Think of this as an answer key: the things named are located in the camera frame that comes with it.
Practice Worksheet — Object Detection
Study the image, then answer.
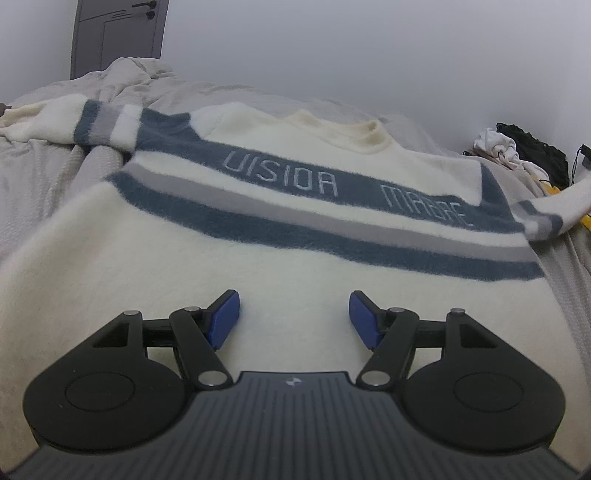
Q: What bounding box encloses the grey bed cover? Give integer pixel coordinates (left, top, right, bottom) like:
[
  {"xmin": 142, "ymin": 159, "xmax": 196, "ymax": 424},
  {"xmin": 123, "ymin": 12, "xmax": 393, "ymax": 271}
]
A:
[{"xmin": 1, "ymin": 58, "xmax": 590, "ymax": 321}]

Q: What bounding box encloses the yellow cloth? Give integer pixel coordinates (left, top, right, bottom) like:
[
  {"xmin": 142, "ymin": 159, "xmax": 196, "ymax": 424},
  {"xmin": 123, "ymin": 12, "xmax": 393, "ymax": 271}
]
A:
[{"xmin": 537, "ymin": 177, "xmax": 591, "ymax": 235}]

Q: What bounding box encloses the cream sweater with blue stripes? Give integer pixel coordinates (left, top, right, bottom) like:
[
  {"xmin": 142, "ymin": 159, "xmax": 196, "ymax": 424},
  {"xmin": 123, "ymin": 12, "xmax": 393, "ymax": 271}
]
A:
[{"xmin": 1, "ymin": 95, "xmax": 590, "ymax": 467}]

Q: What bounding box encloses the cardboard box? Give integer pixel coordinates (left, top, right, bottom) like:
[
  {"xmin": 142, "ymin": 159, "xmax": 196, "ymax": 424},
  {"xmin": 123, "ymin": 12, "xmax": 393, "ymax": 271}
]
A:
[{"xmin": 462, "ymin": 149, "xmax": 491, "ymax": 160}]

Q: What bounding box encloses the white crumpled cloth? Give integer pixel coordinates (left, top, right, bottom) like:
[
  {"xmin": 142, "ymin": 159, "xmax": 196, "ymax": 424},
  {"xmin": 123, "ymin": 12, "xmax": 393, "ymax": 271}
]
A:
[{"xmin": 473, "ymin": 128, "xmax": 549, "ymax": 182}]

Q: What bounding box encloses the black garment pile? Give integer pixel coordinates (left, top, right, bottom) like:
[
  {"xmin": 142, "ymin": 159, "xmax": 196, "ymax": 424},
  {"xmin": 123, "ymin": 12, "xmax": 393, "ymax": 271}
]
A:
[{"xmin": 496, "ymin": 123, "xmax": 570, "ymax": 189}]

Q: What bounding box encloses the grey door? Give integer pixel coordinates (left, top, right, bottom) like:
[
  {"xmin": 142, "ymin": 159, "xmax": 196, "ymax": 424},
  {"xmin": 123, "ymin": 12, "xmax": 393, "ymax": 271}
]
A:
[{"xmin": 70, "ymin": 0, "xmax": 169, "ymax": 79}]

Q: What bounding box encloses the black wall charger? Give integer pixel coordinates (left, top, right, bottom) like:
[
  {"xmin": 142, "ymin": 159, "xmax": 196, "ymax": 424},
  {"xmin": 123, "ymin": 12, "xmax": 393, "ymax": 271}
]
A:
[{"xmin": 571, "ymin": 144, "xmax": 591, "ymax": 180}]

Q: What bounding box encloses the black door handle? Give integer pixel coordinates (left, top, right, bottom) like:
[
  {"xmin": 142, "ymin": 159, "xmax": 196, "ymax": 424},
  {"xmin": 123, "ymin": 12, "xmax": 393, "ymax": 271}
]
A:
[{"xmin": 131, "ymin": 0, "xmax": 157, "ymax": 20}]

